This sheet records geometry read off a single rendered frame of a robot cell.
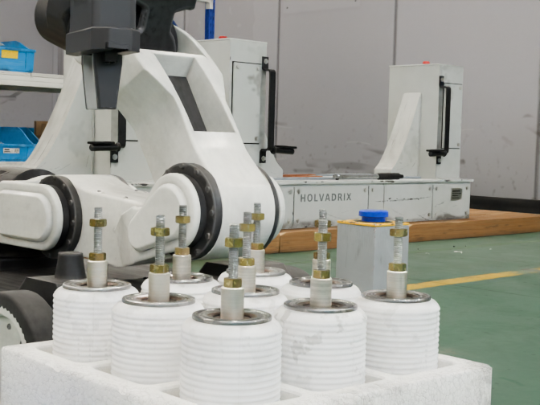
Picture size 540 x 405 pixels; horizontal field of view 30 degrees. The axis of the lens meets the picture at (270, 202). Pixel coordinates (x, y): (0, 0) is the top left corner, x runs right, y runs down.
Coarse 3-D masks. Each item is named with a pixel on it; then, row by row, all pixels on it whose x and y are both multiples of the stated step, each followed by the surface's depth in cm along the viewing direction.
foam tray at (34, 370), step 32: (32, 352) 111; (32, 384) 108; (64, 384) 103; (96, 384) 99; (128, 384) 98; (160, 384) 98; (384, 384) 100; (416, 384) 102; (448, 384) 106; (480, 384) 109
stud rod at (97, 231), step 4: (96, 208) 112; (100, 208) 112; (96, 212) 112; (100, 212) 112; (96, 216) 112; (100, 216) 112; (96, 228) 112; (100, 228) 112; (96, 232) 112; (100, 232) 112; (96, 236) 112; (100, 236) 112; (96, 240) 112; (100, 240) 112; (96, 244) 112; (100, 244) 112; (96, 248) 112; (100, 248) 112; (96, 252) 112; (100, 252) 112
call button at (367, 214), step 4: (360, 212) 136; (364, 212) 135; (368, 212) 135; (372, 212) 134; (376, 212) 134; (380, 212) 135; (384, 212) 135; (364, 216) 135; (368, 216) 135; (372, 216) 134; (376, 216) 134; (380, 216) 135; (384, 216) 135; (364, 220) 136; (368, 220) 135; (372, 220) 135; (376, 220) 135; (380, 220) 135; (384, 220) 136
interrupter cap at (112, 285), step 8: (72, 280) 114; (80, 280) 115; (112, 280) 116; (120, 280) 115; (72, 288) 110; (80, 288) 109; (88, 288) 109; (96, 288) 109; (104, 288) 109; (112, 288) 110; (120, 288) 110; (128, 288) 112
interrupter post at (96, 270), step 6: (90, 264) 112; (96, 264) 112; (102, 264) 112; (90, 270) 112; (96, 270) 112; (102, 270) 112; (90, 276) 112; (96, 276) 112; (102, 276) 112; (90, 282) 112; (96, 282) 112; (102, 282) 112
